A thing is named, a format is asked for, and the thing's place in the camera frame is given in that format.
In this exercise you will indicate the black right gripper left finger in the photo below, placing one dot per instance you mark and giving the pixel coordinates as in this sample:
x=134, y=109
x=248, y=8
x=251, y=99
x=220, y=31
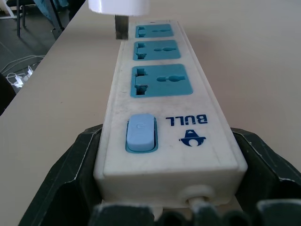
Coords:
x=68, y=179

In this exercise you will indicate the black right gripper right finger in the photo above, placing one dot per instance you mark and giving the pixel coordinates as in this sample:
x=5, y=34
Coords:
x=263, y=169

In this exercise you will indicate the white power strip blue sockets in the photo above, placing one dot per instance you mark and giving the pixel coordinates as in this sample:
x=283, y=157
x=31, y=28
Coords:
x=164, y=113

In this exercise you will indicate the white charger plug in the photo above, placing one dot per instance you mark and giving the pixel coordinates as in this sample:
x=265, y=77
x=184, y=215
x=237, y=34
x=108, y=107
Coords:
x=118, y=9

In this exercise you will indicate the black metal chair frame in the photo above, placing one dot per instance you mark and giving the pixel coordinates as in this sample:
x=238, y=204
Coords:
x=35, y=16

